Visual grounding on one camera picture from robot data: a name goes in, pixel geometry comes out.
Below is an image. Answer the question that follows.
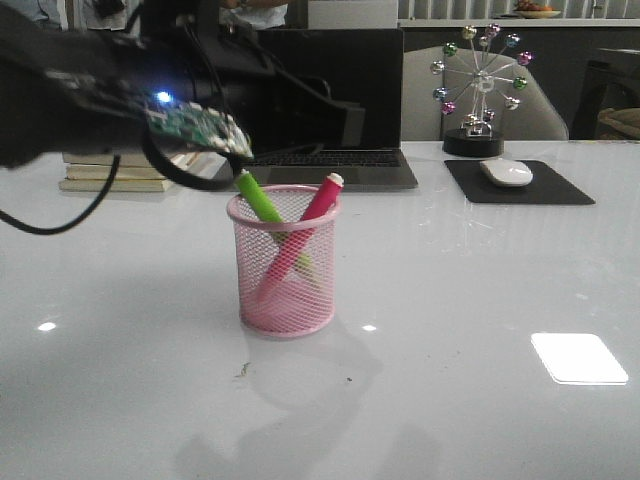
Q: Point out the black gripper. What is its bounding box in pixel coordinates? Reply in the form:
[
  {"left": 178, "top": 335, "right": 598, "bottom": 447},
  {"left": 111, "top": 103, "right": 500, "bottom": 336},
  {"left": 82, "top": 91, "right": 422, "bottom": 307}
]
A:
[{"left": 193, "top": 69, "right": 365, "bottom": 150}]

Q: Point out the green pen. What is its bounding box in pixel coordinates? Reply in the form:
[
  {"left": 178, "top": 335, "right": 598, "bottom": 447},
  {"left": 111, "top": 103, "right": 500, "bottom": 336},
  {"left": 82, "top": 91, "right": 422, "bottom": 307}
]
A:
[{"left": 235, "top": 169, "right": 320, "bottom": 287}]

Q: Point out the pink red pen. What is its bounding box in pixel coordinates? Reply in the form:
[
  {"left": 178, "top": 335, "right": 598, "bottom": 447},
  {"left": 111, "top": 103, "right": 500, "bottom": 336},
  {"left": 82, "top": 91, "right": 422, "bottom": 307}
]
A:
[{"left": 257, "top": 173, "right": 344, "bottom": 302}]

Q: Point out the pink mesh pen holder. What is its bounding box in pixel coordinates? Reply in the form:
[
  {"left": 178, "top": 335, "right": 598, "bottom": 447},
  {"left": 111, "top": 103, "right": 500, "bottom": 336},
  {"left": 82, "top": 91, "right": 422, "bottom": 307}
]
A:
[{"left": 227, "top": 185, "right": 340, "bottom": 337}]

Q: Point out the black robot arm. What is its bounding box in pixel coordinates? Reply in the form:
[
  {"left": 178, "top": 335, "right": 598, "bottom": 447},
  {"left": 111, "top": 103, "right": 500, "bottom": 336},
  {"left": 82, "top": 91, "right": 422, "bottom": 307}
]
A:
[{"left": 1, "top": 1, "right": 365, "bottom": 169}]

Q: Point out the person with wristwatch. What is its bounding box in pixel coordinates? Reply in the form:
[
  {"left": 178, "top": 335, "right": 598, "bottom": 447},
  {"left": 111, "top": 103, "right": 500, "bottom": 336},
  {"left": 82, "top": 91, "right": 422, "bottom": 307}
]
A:
[{"left": 219, "top": 0, "right": 291, "bottom": 30}]

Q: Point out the grey laptop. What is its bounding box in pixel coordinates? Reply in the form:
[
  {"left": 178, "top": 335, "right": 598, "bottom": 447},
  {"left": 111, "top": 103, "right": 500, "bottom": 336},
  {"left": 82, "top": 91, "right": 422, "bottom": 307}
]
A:
[{"left": 214, "top": 28, "right": 417, "bottom": 191}]

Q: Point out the right grey armchair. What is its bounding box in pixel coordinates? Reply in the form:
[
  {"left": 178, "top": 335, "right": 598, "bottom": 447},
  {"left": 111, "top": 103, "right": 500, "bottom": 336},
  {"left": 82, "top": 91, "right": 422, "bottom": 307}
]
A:
[{"left": 401, "top": 46, "right": 568, "bottom": 141}]

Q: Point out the white bottom book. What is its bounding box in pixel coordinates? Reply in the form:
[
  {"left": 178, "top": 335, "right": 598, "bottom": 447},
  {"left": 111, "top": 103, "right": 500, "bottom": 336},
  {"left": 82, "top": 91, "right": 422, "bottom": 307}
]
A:
[{"left": 59, "top": 164, "right": 173, "bottom": 193}]

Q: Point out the white book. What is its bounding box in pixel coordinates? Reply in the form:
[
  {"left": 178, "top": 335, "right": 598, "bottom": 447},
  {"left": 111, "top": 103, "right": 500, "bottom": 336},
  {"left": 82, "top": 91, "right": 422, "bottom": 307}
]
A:
[
  {"left": 64, "top": 152, "right": 221, "bottom": 181},
  {"left": 59, "top": 164, "right": 173, "bottom": 193}
]

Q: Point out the ferris wheel desk toy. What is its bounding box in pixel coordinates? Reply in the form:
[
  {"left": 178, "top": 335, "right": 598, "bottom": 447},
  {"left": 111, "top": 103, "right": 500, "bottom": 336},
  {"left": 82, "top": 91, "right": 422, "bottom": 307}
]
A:
[{"left": 429, "top": 23, "right": 534, "bottom": 158}]

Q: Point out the white middle book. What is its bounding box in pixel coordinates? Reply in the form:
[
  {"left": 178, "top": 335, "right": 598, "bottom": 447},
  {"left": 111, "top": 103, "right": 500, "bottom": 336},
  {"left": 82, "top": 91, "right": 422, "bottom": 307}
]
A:
[{"left": 64, "top": 152, "right": 221, "bottom": 181}]

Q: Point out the person in dark trousers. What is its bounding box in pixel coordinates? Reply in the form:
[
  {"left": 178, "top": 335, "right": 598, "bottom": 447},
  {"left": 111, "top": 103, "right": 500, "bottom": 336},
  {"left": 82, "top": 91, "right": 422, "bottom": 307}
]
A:
[{"left": 4, "top": 0, "right": 138, "bottom": 31}]

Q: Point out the white computer mouse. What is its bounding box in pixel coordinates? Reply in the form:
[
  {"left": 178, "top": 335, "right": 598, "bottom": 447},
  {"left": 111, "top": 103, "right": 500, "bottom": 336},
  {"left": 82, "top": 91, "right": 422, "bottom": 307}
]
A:
[{"left": 479, "top": 158, "right": 534, "bottom": 187}]

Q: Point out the fruit bowl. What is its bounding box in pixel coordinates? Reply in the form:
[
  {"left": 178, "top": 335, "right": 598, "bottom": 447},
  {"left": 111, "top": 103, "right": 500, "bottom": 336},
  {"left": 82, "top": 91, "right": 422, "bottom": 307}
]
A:
[{"left": 514, "top": 0, "right": 560, "bottom": 19}]

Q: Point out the black mouse pad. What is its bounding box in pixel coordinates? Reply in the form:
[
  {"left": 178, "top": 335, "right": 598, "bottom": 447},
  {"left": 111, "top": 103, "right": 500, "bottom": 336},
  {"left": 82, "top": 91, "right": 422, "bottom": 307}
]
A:
[{"left": 445, "top": 159, "right": 595, "bottom": 206}]

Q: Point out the beige cushion seat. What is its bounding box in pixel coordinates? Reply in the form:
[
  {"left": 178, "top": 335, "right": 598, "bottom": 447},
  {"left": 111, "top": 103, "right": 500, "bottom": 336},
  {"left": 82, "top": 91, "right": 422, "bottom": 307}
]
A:
[{"left": 598, "top": 107, "right": 640, "bottom": 140}]

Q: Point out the green circuit board camera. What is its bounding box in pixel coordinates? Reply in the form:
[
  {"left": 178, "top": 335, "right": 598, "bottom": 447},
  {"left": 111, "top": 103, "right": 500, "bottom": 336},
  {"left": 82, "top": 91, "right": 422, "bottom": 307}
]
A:
[{"left": 144, "top": 101, "right": 254, "bottom": 159}]

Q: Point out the black cable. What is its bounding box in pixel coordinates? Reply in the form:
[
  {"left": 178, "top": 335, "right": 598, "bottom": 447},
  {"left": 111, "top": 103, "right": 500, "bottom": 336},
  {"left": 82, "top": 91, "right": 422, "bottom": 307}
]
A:
[{"left": 0, "top": 124, "right": 246, "bottom": 236}]

